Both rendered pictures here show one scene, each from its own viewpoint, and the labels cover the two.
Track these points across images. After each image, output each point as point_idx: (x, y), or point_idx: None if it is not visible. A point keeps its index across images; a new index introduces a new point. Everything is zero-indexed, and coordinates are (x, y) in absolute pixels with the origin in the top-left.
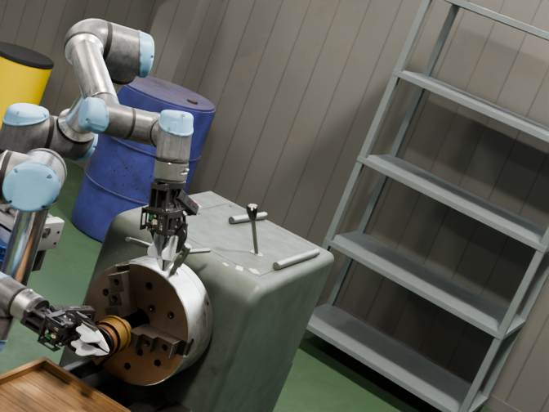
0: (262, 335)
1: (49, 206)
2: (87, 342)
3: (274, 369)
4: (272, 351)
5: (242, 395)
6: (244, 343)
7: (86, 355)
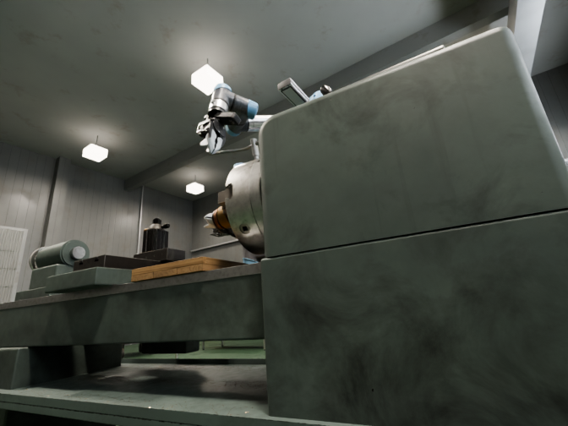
0: (319, 158)
1: None
2: (204, 217)
3: (454, 212)
4: (389, 178)
5: (343, 241)
6: (274, 168)
7: (204, 226)
